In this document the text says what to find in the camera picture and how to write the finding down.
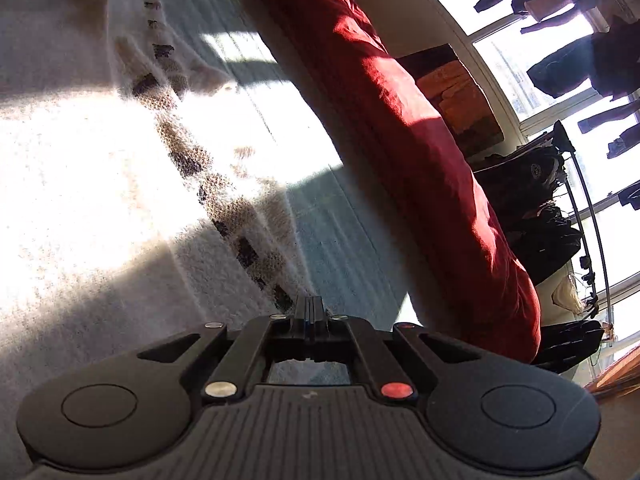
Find white hanging cloth bag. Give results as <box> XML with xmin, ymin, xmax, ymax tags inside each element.
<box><xmin>550</xmin><ymin>272</ymin><xmax>586</xmax><ymax>313</ymax></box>

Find red duvet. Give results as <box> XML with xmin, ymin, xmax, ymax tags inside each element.
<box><xmin>215</xmin><ymin>0</ymin><xmax>543</xmax><ymax>363</ymax></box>

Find green plaid bed sheet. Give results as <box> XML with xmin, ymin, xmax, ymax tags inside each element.
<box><xmin>115</xmin><ymin>0</ymin><xmax>426</xmax><ymax>386</ymax></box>

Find orange hanging cloth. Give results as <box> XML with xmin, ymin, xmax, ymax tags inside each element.
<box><xmin>415</xmin><ymin>60</ymin><xmax>503</xmax><ymax>151</ymax></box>

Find black hooded jacket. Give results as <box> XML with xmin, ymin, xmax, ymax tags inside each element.
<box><xmin>505</xmin><ymin>205</ymin><xmax>583</xmax><ymax>286</ymax></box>

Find dark blue hanging jeans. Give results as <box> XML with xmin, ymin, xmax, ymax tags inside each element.
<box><xmin>527</xmin><ymin>35</ymin><xmax>640</xmax><ymax>101</ymax></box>

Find white fuzzy lettered sweater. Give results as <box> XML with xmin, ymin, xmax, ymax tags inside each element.
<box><xmin>0</xmin><ymin>0</ymin><xmax>351</xmax><ymax>480</ymax></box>

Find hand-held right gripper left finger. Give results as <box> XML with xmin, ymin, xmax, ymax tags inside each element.
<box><xmin>137</xmin><ymin>296</ymin><xmax>308</xmax><ymax>403</ymax></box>

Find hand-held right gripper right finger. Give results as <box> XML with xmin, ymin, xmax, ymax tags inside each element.
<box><xmin>307</xmin><ymin>296</ymin><xmax>483</xmax><ymax>403</ymax></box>

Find black jacket with round patch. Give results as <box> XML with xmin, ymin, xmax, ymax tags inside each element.
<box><xmin>472</xmin><ymin>145</ymin><xmax>566</xmax><ymax>226</ymax></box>

